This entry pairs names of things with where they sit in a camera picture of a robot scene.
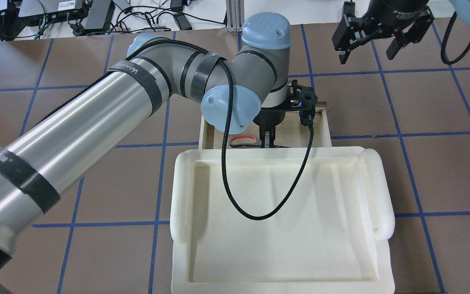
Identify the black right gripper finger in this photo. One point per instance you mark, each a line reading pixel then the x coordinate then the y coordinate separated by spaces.
pixel 401 40
pixel 347 42

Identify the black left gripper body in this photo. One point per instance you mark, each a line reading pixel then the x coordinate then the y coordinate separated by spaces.
pixel 270 118

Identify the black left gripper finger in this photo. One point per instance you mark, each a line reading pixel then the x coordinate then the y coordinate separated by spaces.
pixel 262 137
pixel 270 137

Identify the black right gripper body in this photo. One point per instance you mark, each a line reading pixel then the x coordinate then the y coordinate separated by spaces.
pixel 398 12

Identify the grey orange handled scissors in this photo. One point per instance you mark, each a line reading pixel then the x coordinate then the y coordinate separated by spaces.
pixel 249 141

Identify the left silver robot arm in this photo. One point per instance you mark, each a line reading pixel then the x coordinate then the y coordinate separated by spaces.
pixel 37 168

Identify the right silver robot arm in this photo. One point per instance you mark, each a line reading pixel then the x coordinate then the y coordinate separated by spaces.
pixel 461 11

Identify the white foam tray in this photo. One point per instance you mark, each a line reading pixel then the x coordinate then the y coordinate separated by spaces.
pixel 330 237

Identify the aluminium frame post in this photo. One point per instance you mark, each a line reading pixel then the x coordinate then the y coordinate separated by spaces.
pixel 234 15

